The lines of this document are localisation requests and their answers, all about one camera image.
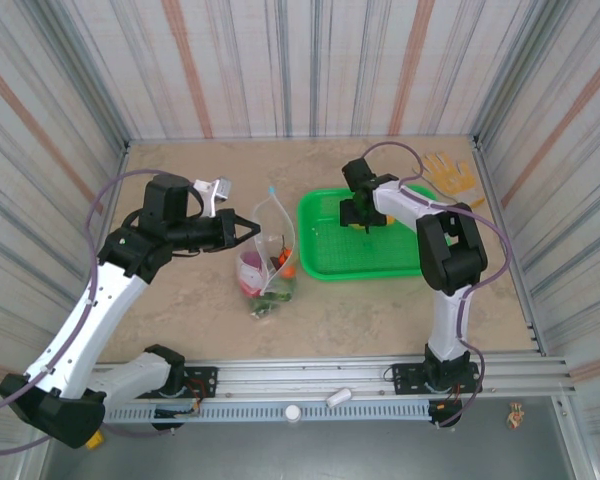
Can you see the yellow-palmed work glove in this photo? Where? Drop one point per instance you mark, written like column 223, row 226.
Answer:
column 452, row 177

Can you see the red toy cherry tomato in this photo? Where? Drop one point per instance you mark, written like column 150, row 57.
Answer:
column 283, row 258
column 289, row 271

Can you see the small white plastic piece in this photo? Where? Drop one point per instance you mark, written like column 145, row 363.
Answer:
column 339, row 396

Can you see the aluminium mounting rail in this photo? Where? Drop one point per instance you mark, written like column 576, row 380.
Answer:
column 305, row 372

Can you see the clear zip-top bag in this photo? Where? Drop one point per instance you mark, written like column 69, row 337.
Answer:
column 272, row 220

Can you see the small colourful figurine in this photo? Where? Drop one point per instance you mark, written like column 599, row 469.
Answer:
column 515, row 416

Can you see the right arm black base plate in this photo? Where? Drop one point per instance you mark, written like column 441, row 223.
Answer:
column 405, row 375

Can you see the white round cap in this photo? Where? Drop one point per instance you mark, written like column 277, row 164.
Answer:
column 292, row 413

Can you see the dark green toy pepper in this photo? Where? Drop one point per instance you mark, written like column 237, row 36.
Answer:
column 275, row 296

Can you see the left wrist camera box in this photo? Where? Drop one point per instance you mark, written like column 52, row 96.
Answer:
column 215, row 192

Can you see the pink-red toy fruit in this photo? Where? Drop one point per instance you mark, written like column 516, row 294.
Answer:
column 249, row 285

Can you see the green plastic basket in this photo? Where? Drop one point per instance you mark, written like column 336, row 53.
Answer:
column 360, row 255

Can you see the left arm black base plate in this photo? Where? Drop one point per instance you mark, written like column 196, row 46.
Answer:
column 205, row 380

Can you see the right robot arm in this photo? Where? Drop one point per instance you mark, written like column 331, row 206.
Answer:
column 452, row 250

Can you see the yellow plastic block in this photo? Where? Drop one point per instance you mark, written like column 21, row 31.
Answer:
column 96, row 440

